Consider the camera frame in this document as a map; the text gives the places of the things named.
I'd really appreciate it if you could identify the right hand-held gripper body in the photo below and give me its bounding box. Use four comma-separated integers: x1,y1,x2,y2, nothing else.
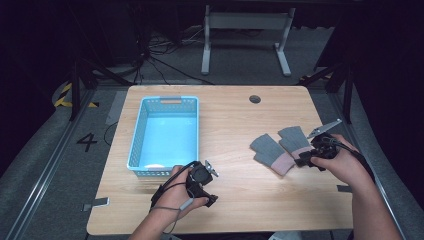
306,118,343,172

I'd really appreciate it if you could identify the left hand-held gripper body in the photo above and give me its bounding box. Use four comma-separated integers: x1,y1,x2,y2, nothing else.
185,159,220,201

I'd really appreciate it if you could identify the grey glove with pink cuff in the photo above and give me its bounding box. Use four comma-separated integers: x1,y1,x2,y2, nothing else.
249,133,296,177
277,125,315,160

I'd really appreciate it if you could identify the blue plastic basket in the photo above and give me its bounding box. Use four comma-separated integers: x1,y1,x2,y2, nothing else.
126,95,200,178

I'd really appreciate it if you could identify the person's right hand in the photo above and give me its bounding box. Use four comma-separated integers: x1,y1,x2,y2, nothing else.
310,134,374,188

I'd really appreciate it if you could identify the person's left hand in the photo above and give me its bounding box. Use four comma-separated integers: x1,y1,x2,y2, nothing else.
153,165,209,223

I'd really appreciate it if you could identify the black metal stand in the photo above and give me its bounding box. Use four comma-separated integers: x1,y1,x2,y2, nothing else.
299,63,354,125
68,58,134,122

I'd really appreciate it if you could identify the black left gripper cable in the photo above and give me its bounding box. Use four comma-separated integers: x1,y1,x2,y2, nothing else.
149,160,201,211

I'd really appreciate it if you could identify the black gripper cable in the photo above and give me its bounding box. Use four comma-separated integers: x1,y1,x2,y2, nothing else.
328,136,377,184
149,160,201,211

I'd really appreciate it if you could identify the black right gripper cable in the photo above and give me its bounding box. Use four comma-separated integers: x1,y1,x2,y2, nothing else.
328,136,377,184

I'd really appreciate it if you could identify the aluminium floor rail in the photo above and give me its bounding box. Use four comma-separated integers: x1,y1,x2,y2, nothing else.
328,91,408,240
4,89,98,240

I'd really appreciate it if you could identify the grey wrist strap cord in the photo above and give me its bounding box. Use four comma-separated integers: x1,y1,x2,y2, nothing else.
149,198,196,235

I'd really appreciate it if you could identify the thin black floor cable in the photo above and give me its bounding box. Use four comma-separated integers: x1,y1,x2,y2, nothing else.
103,121,119,147

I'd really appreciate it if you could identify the bundle of floor cables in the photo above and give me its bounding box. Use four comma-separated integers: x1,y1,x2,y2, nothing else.
133,26,214,86

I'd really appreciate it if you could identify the white metal desk frame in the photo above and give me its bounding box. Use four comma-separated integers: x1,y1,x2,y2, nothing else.
200,4,297,77

